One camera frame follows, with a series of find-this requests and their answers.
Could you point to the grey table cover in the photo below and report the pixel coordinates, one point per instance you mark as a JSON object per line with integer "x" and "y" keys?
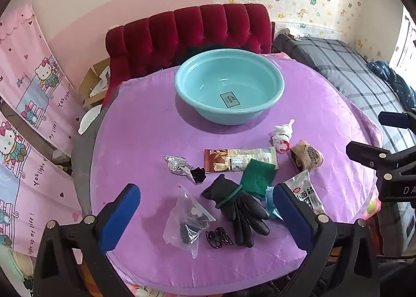
{"x": 81, "y": 167}

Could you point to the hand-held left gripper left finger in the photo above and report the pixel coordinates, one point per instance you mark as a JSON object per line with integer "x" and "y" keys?
{"x": 118, "y": 215}

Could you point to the blue patterned garment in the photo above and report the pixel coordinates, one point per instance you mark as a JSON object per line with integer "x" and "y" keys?
{"x": 398, "y": 86}

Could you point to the pink cartoon cat curtain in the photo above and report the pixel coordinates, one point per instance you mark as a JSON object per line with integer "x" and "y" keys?
{"x": 29, "y": 89}

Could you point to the light blue face mask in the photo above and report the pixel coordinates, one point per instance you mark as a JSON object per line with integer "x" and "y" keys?
{"x": 270, "y": 202}

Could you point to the clear plastic bag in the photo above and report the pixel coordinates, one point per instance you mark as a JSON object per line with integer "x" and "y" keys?
{"x": 185, "y": 215}

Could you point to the green cloth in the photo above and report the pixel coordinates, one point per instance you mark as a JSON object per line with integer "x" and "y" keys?
{"x": 256, "y": 176}

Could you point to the red velvet tufted sofa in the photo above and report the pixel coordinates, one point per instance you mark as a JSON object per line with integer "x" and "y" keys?
{"x": 146, "y": 37}

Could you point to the open cardboard box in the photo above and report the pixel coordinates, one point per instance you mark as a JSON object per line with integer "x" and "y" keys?
{"x": 89, "y": 84}

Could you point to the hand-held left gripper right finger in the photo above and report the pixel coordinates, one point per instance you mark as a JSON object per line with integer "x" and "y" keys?
{"x": 292, "y": 215}

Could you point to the white plate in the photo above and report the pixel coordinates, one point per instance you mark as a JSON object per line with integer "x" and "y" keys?
{"x": 88, "y": 120}

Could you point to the brown snack wrapper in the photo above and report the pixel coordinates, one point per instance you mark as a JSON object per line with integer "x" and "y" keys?
{"x": 227, "y": 159}

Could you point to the teal plastic basin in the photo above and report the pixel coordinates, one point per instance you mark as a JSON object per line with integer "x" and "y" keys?
{"x": 208, "y": 86}

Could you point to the small box on bed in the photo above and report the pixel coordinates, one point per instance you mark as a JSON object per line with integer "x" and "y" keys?
{"x": 293, "y": 36}

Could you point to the white snack packet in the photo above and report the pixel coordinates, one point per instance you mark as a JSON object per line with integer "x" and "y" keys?
{"x": 305, "y": 189}

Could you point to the white plastic bag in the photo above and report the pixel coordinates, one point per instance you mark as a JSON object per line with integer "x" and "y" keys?
{"x": 282, "y": 134}

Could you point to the tan sock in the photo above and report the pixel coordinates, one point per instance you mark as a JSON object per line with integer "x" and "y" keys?
{"x": 307, "y": 154}

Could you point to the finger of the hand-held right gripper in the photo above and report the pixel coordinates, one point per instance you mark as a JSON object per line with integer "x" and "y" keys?
{"x": 395, "y": 119}
{"x": 367, "y": 154}

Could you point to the silver foil wrapper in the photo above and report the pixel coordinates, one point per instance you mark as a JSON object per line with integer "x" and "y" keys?
{"x": 177, "y": 163}

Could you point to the black knit glove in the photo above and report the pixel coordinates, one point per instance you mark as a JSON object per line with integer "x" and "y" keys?
{"x": 240, "y": 206}

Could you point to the grey plaid bed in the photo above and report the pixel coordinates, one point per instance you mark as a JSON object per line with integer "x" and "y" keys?
{"x": 351, "y": 69}

